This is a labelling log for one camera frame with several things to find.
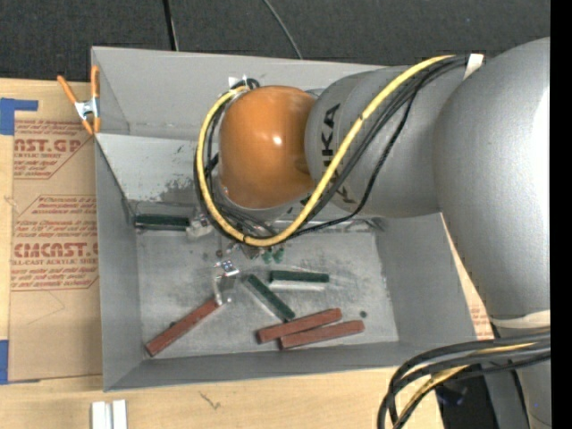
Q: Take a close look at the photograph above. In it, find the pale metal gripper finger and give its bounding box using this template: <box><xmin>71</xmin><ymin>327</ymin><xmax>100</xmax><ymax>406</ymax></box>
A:
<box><xmin>185</xmin><ymin>214</ymin><xmax>214</xmax><ymax>241</ymax></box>
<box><xmin>213</xmin><ymin>259</ymin><xmax>240</xmax><ymax>307</ymax></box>

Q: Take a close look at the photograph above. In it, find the dark green flat block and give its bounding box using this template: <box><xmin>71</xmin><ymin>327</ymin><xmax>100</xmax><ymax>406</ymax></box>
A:
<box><xmin>268</xmin><ymin>270</ymin><xmax>331</xmax><ymax>284</ymax></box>
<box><xmin>246</xmin><ymin>273</ymin><xmax>297</xmax><ymax>323</ymax></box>
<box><xmin>134</xmin><ymin>213</ymin><xmax>191</xmax><ymax>231</ymax></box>

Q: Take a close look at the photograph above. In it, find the red-brown flat block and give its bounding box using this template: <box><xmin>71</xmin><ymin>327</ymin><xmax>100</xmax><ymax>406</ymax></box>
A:
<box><xmin>278</xmin><ymin>319</ymin><xmax>366</xmax><ymax>351</ymax></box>
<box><xmin>143</xmin><ymin>297</ymin><xmax>222</xmax><ymax>358</ymax></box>
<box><xmin>255</xmin><ymin>307</ymin><xmax>344</xmax><ymax>345</ymax></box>

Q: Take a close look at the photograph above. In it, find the grey metal bin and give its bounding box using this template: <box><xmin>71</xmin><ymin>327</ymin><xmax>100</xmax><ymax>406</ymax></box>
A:
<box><xmin>90</xmin><ymin>46</ymin><xmax>478</xmax><ymax>393</ymax></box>

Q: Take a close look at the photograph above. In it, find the brown cardboard board, red print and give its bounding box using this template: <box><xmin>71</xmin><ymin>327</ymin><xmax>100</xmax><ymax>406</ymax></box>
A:
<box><xmin>0</xmin><ymin>77</ymin><xmax>496</xmax><ymax>386</ymax></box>

